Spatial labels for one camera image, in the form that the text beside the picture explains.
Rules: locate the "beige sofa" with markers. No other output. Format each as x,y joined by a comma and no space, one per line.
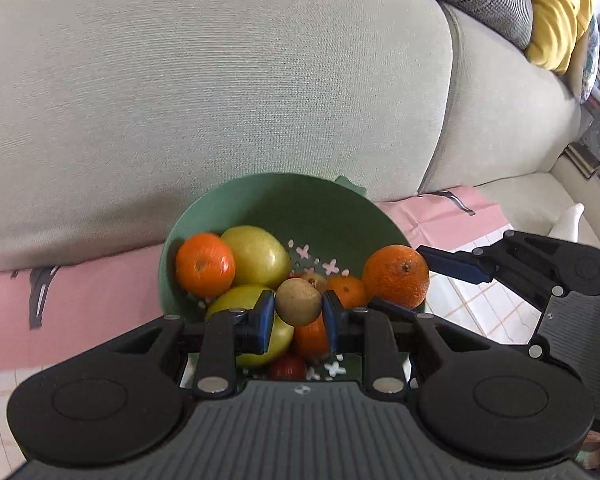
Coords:
180,85

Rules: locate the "floral cushion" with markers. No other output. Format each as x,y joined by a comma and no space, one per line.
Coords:
587,60

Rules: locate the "dark flat box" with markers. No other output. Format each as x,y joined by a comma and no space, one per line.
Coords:
582,159

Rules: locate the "red cherry tomato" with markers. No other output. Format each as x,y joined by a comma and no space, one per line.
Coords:
287,367

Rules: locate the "green plastic bowl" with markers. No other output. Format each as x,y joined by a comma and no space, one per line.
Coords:
280,205

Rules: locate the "orange mandarin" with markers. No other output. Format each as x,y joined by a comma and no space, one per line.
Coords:
395,275
350,291
205,265

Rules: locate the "pink checked printed tablecloth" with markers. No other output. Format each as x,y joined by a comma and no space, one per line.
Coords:
105,300

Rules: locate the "yellow cushion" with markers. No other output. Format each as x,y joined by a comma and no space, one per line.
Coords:
560,10

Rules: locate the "white object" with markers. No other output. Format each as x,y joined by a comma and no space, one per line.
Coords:
570,225

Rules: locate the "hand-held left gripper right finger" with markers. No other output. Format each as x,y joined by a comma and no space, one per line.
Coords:
331,321

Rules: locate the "small brown fruit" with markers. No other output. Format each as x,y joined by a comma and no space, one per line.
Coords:
297,302
314,280

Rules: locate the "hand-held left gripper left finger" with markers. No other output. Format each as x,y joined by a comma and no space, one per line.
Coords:
264,321

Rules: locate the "green apple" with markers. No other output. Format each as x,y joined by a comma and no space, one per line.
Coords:
225,299
260,257

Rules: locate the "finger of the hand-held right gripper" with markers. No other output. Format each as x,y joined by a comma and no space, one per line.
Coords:
455,262
392,311

